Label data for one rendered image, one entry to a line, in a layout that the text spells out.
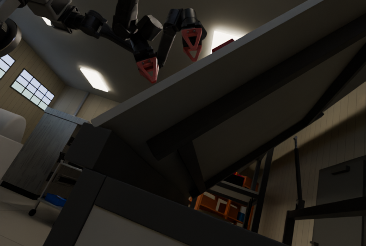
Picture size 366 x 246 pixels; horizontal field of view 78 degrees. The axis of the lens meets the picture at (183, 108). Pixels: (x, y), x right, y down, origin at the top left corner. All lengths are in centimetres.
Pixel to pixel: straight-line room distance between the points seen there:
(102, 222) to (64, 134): 535
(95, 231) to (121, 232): 4
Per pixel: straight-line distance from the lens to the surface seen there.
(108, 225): 35
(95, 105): 1009
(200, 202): 498
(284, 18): 48
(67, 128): 570
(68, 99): 1069
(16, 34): 114
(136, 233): 33
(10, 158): 499
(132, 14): 83
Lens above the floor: 79
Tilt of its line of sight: 23 degrees up
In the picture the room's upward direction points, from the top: 21 degrees clockwise
